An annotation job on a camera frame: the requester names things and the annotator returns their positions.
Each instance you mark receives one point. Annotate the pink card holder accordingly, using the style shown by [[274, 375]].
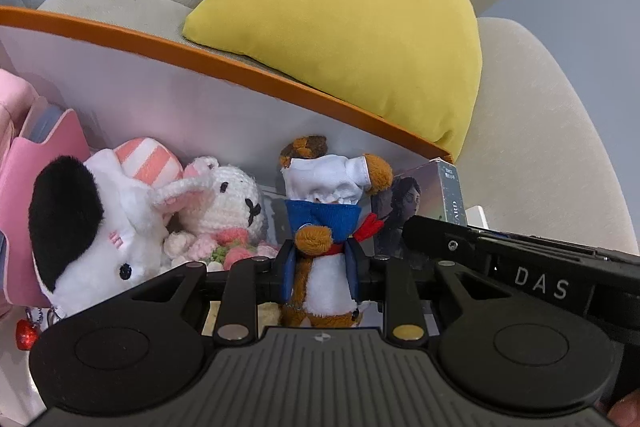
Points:
[[20, 167]]

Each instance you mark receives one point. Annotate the red panda plush sailor outfit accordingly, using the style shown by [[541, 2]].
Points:
[[320, 217]]

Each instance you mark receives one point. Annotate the person's right hand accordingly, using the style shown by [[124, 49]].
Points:
[[626, 413]]

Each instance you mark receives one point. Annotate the red heart charm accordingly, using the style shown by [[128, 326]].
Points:
[[27, 334]]

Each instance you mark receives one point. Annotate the orange cardboard box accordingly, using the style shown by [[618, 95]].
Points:
[[150, 107]]

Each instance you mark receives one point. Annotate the yellow pillow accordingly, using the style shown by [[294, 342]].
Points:
[[340, 7]]

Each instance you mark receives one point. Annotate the pink fabric pouch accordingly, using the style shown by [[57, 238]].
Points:
[[12, 102]]

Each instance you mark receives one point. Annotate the white dog plush black ears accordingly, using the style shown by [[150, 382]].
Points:
[[100, 227]]

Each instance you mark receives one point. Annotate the beige sofa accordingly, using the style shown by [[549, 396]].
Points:
[[540, 132]]

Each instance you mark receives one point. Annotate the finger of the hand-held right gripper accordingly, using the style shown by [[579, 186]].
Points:
[[430, 232]]

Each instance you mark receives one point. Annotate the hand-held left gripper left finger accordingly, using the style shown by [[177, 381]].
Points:
[[287, 267]]

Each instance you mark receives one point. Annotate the white crochet bunny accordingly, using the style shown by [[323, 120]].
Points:
[[225, 202]]

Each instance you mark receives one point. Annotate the white box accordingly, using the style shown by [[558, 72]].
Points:
[[477, 216]]

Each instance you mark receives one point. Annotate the printed card box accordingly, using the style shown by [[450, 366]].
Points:
[[400, 202]]

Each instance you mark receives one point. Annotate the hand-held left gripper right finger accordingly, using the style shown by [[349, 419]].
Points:
[[357, 267]]

